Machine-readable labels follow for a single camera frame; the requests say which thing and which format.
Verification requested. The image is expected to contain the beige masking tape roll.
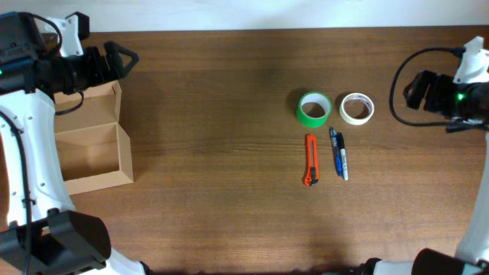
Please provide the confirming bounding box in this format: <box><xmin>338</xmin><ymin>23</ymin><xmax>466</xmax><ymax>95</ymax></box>
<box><xmin>339</xmin><ymin>92</ymin><xmax>375</xmax><ymax>126</ymax></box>

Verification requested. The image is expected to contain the black white marker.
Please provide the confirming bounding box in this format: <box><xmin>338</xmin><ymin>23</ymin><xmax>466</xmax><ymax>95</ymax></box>
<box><xmin>337</xmin><ymin>133</ymin><xmax>348</xmax><ymax>181</ymax></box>

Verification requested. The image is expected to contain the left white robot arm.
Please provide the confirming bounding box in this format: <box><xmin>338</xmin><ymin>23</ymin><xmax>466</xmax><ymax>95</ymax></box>
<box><xmin>1</xmin><ymin>11</ymin><xmax>150</xmax><ymax>274</ymax></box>

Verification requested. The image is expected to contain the orange utility knife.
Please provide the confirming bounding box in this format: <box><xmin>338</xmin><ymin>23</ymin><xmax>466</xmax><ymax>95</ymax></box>
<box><xmin>303</xmin><ymin>134</ymin><xmax>319</xmax><ymax>186</ymax></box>

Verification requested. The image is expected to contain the green tape roll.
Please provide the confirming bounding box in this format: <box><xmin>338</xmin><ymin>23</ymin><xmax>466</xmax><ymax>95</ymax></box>
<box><xmin>296</xmin><ymin>92</ymin><xmax>332</xmax><ymax>128</ymax></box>

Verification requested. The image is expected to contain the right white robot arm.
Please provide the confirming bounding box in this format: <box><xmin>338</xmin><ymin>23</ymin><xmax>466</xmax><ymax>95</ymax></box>
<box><xmin>355</xmin><ymin>36</ymin><xmax>488</xmax><ymax>274</ymax></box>

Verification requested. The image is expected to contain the blue pen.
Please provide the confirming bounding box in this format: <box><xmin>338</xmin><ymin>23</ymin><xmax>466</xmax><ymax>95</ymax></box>
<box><xmin>329</xmin><ymin>127</ymin><xmax>343</xmax><ymax>177</ymax></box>

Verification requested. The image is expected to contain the cardboard box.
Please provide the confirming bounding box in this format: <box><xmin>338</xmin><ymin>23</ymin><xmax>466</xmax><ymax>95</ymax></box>
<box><xmin>54</xmin><ymin>81</ymin><xmax>134</xmax><ymax>195</ymax></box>

